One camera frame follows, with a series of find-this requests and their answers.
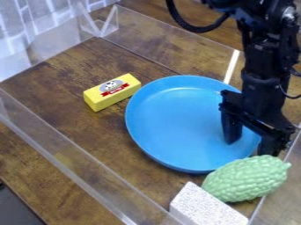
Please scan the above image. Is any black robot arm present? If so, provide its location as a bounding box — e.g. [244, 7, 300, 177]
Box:
[201, 0, 300, 156]

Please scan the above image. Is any clear acrylic enclosure wall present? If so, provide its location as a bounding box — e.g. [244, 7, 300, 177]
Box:
[0, 0, 301, 225]

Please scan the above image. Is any black cable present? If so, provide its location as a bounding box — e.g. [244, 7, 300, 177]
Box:
[164, 0, 301, 100]

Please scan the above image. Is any white speckled foam block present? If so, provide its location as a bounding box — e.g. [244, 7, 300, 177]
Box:
[170, 182, 248, 225]

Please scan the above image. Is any green bumpy gourd toy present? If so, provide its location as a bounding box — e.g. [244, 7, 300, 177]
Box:
[201, 155, 292, 202]

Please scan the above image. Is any blue round tray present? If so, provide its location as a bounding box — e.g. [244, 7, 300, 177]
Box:
[125, 76, 260, 174]

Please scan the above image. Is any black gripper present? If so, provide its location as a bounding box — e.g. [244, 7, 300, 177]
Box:
[219, 90, 296, 156]

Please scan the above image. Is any yellow butter box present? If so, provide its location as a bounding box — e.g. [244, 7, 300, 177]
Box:
[83, 73, 141, 112]

